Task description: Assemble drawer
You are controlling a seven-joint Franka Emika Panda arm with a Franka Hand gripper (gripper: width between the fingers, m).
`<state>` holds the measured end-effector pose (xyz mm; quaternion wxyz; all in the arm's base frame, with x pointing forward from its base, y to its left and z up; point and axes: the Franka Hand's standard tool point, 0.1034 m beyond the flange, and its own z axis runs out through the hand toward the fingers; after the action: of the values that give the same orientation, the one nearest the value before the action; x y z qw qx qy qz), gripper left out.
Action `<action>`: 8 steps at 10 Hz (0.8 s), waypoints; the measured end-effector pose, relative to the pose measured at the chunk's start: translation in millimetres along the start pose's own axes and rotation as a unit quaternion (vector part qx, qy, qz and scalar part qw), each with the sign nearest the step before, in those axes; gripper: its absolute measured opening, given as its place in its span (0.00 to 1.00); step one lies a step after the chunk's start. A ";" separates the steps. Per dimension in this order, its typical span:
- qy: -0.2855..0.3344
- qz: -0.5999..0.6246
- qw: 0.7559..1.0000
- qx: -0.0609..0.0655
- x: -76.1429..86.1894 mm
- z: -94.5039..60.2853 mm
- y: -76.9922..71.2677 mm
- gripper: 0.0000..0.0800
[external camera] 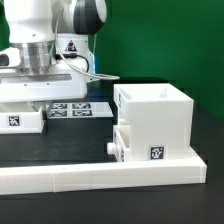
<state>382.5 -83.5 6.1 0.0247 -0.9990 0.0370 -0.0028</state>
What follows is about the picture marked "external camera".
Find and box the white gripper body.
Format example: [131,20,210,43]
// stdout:
[0,64,87,103]

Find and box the white drawer with knob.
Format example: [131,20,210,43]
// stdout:
[107,125,130,162]

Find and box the white drawer cabinet box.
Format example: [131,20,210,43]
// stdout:
[113,83,194,161]

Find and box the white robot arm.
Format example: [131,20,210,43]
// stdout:
[0,0,107,102]

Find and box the white fiducial marker sheet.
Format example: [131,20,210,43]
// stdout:
[49,102,113,119]

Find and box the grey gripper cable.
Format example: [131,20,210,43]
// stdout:
[54,6,121,82]

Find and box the white L-shaped obstacle wall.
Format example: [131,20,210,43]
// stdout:
[0,149,207,195]

